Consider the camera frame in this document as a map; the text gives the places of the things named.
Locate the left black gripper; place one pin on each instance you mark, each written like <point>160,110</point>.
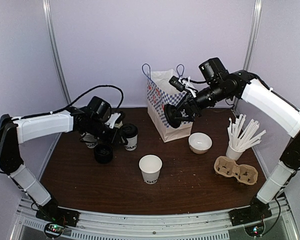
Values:
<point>114,139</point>

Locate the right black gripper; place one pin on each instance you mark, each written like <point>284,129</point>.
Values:
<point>185,105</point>

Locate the black plastic cup lid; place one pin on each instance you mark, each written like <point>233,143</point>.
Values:
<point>129,130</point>

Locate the checkered paper takeout bag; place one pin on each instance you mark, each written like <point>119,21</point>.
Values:
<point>159,92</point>

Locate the white paper coffee cup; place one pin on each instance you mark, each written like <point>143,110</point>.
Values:
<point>131,143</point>

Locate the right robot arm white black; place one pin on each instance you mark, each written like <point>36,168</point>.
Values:
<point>250,88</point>

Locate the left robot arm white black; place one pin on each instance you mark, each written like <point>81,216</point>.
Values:
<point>97,119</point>

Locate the stack of black cup lids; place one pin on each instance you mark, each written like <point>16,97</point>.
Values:
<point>103,153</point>

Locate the stack of white paper cups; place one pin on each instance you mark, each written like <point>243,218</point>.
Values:
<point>90,141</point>

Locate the white ceramic bowl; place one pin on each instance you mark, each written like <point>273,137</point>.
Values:
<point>199,143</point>

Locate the white cup holding straws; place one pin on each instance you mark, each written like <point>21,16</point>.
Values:
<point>233,154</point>

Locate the bundle of white wrapped straws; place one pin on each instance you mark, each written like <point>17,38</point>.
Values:
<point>243,137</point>

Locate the brown cardboard cup carrier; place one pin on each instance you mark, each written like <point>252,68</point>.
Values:
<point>243,173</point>

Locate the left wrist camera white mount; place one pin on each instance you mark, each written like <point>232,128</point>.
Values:
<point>116,120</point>

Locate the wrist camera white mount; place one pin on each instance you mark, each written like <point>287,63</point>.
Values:
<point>183,85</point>
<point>116,120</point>

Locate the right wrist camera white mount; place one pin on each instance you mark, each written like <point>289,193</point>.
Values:
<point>183,85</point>

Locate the aluminium front rail frame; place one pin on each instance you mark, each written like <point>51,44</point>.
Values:
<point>211,225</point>

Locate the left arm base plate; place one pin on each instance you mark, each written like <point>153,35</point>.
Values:
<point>63,217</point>

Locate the right aluminium corner post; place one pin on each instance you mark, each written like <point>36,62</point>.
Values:
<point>254,30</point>

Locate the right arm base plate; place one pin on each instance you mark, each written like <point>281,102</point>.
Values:
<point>247,215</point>

